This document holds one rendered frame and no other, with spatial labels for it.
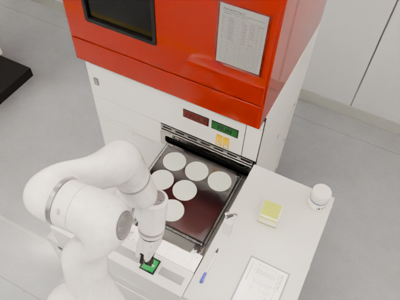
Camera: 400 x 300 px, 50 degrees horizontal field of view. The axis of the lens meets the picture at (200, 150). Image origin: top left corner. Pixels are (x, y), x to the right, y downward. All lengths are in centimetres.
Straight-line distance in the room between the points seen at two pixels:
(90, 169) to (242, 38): 64
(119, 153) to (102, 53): 85
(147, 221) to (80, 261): 40
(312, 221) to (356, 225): 124
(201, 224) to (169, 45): 69
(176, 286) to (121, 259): 22
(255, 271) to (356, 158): 184
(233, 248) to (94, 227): 83
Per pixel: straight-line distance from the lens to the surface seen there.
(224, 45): 136
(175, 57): 150
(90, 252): 88
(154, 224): 128
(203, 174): 180
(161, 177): 179
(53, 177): 89
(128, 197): 107
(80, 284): 99
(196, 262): 160
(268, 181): 173
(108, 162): 91
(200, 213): 170
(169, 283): 152
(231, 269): 154
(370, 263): 281
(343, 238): 283
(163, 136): 192
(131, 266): 155
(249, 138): 167
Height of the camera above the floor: 238
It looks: 52 degrees down
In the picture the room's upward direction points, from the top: 3 degrees clockwise
